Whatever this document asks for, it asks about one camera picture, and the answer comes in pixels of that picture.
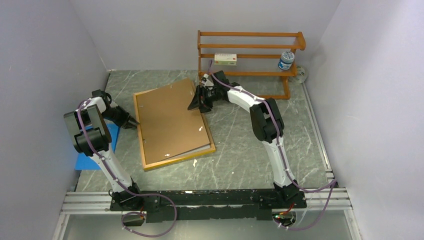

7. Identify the blue plastic board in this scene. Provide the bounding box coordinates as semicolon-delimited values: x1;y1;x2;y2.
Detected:
74;124;120;171

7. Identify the white red medicine box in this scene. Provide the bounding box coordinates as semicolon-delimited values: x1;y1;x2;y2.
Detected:
213;53;237;66

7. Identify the building and sky photo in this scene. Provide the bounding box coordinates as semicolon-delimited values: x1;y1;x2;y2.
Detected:
165;144;211;160

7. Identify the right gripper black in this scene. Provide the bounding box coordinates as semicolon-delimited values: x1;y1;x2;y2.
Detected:
187;85;220;115

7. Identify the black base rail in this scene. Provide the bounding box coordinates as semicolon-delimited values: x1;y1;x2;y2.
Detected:
109;188;307;223

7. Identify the brown frame backing board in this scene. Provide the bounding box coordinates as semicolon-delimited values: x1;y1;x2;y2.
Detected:
135;78;212;166

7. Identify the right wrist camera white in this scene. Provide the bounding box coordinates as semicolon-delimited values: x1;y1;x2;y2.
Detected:
200;73;215;89

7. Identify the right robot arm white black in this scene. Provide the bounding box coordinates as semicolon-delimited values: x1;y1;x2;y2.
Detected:
187;71;300;208

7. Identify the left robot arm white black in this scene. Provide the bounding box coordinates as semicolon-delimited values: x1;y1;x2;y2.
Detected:
63;89;143;210

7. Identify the white blue jar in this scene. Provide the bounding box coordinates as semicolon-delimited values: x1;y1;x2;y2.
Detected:
277;51;295;71

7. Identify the yellow wooden picture frame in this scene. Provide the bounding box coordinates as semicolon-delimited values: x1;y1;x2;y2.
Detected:
133;82;217;172

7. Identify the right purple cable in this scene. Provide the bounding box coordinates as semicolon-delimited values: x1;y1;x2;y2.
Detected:
207;59;338;232

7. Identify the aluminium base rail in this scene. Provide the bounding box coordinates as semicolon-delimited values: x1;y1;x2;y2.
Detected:
53;188;363;240

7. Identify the clear tape roll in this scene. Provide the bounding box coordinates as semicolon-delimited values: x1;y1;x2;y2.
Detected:
292;65;309;84

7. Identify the orange wooden shelf rack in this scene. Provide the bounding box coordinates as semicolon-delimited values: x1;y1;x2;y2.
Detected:
196;30;307;100

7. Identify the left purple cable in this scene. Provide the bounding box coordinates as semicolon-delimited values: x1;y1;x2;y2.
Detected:
76;99;178;239

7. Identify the purple cable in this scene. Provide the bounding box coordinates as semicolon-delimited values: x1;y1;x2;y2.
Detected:
207;59;338;232
76;99;178;239

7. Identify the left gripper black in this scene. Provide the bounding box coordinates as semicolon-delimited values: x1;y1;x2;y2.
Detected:
102;105;139;129

